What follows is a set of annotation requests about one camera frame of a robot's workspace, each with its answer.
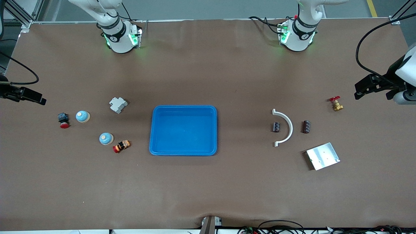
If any white curved pipe bracket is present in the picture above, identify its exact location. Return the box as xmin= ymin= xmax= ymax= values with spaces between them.
xmin=272 ymin=109 xmax=293 ymax=147

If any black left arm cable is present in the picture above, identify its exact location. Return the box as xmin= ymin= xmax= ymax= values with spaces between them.
xmin=356 ymin=13 xmax=416 ymax=87

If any silver metal plate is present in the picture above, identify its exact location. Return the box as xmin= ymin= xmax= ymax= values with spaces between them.
xmin=305 ymin=142 xmax=341 ymax=171

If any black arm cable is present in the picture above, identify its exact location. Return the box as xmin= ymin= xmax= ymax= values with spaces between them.
xmin=0 ymin=51 xmax=40 ymax=85
xmin=356 ymin=13 xmax=416 ymax=87

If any brass valve red handle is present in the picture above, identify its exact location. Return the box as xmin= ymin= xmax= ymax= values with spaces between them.
xmin=329 ymin=96 xmax=344 ymax=112

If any brown table cover mat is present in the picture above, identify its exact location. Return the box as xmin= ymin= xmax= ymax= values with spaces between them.
xmin=0 ymin=18 xmax=416 ymax=231

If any aluminium frame post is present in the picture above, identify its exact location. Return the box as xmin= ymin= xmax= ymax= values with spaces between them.
xmin=0 ymin=0 xmax=44 ymax=33
xmin=389 ymin=0 xmax=416 ymax=25

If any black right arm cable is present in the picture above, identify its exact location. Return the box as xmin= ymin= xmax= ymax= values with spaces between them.
xmin=0 ymin=51 xmax=40 ymax=85

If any black cable bundle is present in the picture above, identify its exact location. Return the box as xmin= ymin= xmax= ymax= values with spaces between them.
xmin=237 ymin=220 xmax=403 ymax=234

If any red pushbutton black body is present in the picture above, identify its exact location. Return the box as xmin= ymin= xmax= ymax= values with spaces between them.
xmin=58 ymin=112 xmax=70 ymax=129

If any blue plastic tray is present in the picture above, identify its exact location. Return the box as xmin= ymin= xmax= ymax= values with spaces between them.
xmin=149 ymin=105 xmax=217 ymax=156

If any red yellow emergency button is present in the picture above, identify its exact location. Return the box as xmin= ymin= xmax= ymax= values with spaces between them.
xmin=112 ymin=140 xmax=131 ymax=154

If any black base power cable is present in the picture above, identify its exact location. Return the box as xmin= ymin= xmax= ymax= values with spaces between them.
xmin=120 ymin=2 xmax=143 ymax=23
xmin=249 ymin=16 xmax=286 ymax=34

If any grey plastic rail clip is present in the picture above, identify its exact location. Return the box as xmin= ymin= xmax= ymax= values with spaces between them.
xmin=109 ymin=97 xmax=128 ymax=114

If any blue bell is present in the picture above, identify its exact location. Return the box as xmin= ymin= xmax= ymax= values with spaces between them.
xmin=75 ymin=110 xmax=91 ymax=123
xmin=99 ymin=132 xmax=114 ymax=146

